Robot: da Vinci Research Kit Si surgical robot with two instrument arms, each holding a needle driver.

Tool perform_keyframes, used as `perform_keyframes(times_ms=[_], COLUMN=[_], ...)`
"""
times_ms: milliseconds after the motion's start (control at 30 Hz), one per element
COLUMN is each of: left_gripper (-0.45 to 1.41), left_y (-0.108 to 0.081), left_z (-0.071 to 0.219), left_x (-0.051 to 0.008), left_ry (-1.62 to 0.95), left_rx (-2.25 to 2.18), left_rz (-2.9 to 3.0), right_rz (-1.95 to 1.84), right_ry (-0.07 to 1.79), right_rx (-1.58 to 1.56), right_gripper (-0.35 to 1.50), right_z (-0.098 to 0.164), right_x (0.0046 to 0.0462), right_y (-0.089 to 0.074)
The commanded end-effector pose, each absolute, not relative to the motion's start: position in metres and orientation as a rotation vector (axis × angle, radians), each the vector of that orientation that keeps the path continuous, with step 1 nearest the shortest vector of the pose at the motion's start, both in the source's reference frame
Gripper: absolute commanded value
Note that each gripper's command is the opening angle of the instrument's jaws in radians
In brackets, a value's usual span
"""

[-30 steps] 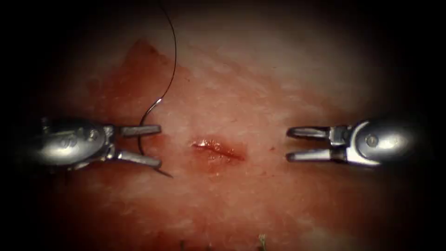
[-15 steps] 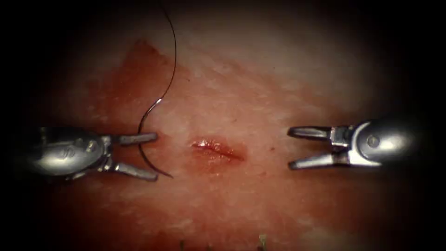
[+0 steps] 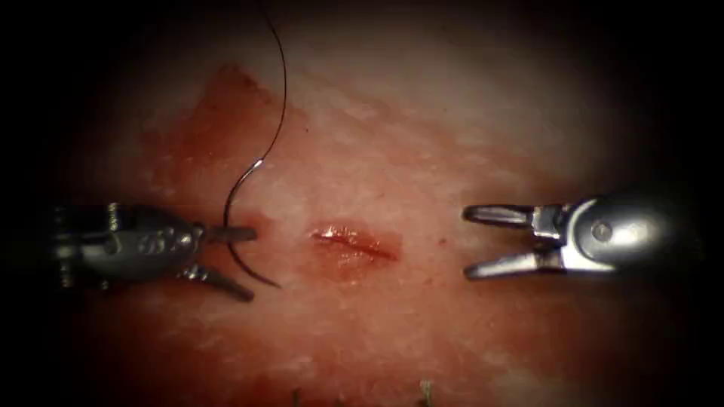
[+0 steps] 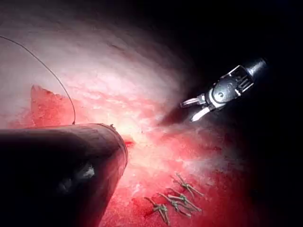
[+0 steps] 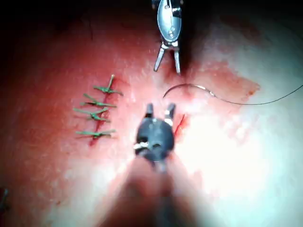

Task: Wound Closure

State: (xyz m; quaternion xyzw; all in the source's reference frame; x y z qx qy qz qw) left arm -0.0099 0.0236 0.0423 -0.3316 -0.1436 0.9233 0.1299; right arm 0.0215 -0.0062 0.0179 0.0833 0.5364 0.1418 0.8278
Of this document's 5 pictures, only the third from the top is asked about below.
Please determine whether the curved steel needle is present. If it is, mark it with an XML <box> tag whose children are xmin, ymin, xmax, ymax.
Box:
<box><xmin>222</xmin><ymin>158</ymin><xmax>282</xmax><ymax>290</ymax></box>

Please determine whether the left arm needle driver jaw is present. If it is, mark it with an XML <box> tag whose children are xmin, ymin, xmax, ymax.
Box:
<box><xmin>202</xmin><ymin>225</ymin><xmax>259</xmax><ymax>245</ymax></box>
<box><xmin>179</xmin><ymin>264</ymin><xmax>256</xmax><ymax>303</ymax></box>

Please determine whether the right arm needle driver jaw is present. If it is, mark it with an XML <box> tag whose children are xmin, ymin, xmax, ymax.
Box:
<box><xmin>463</xmin><ymin>247</ymin><xmax>564</xmax><ymax>281</ymax></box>
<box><xmin>461</xmin><ymin>203</ymin><xmax>567</xmax><ymax>239</ymax></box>

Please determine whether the right arm needle driver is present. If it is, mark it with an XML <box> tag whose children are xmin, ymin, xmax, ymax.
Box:
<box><xmin>558</xmin><ymin>192</ymin><xmax>684</xmax><ymax>277</ymax></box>

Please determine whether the left arm needle driver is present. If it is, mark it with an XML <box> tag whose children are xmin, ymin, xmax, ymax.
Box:
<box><xmin>52</xmin><ymin>201</ymin><xmax>206</xmax><ymax>290</ymax></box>

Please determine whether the black thread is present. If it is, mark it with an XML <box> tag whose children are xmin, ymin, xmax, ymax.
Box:
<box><xmin>255</xmin><ymin>0</ymin><xmax>288</xmax><ymax>164</ymax></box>

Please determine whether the tissue pad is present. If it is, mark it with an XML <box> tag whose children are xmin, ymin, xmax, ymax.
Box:
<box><xmin>33</xmin><ymin>0</ymin><xmax>702</xmax><ymax>407</ymax></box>

